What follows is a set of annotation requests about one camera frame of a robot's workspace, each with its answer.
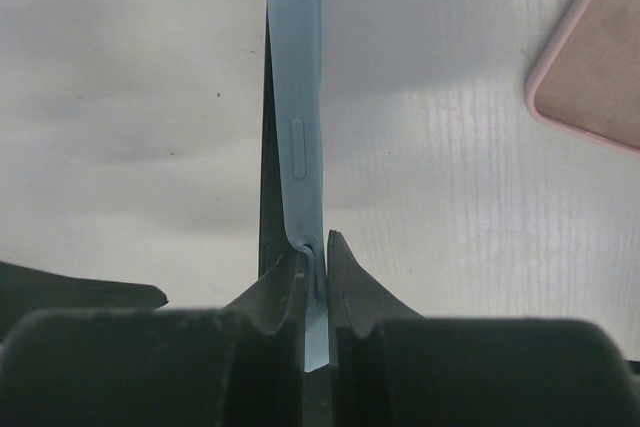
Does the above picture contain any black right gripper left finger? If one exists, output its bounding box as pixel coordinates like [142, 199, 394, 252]
[1, 252, 307, 426]

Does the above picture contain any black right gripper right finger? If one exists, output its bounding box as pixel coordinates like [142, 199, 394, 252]
[327, 231, 639, 426]

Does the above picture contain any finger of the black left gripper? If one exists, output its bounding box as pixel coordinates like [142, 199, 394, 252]
[1, 262, 168, 310]

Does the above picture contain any pink phone case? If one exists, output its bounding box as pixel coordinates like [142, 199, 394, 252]
[524, 0, 639, 153]

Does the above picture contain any light blue phone case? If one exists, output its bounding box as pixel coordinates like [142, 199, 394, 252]
[267, 0, 329, 372]

